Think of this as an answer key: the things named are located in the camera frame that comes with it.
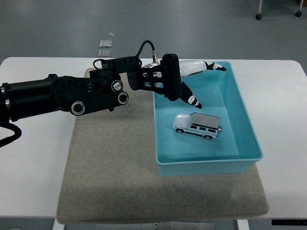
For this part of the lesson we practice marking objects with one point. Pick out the silver floor outlet plate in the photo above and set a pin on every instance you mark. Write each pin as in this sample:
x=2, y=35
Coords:
x=104, y=53
x=105, y=43

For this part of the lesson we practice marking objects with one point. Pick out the beige felt mat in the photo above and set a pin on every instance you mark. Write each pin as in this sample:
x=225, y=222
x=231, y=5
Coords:
x=112, y=155

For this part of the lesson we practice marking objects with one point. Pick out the white table leg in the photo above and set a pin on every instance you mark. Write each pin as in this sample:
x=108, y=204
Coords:
x=242, y=225
x=58, y=225

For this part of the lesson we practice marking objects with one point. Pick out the blue plastic box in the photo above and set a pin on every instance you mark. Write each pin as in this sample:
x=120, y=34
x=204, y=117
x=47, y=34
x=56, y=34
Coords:
x=230, y=148

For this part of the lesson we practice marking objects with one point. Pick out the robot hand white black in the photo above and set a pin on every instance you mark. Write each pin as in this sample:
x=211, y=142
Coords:
x=189, y=68

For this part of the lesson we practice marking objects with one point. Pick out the white toy car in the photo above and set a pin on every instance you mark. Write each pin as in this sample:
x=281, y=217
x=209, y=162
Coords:
x=204, y=122

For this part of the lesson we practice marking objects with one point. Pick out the white cart leg with caster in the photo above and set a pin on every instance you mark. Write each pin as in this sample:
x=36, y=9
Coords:
x=298, y=13
x=258, y=14

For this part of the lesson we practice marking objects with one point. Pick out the black table control panel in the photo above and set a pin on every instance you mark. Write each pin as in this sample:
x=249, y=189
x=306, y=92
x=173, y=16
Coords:
x=289, y=222

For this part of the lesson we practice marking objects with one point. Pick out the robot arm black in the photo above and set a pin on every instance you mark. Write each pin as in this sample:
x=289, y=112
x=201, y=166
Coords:
x=36, y=93

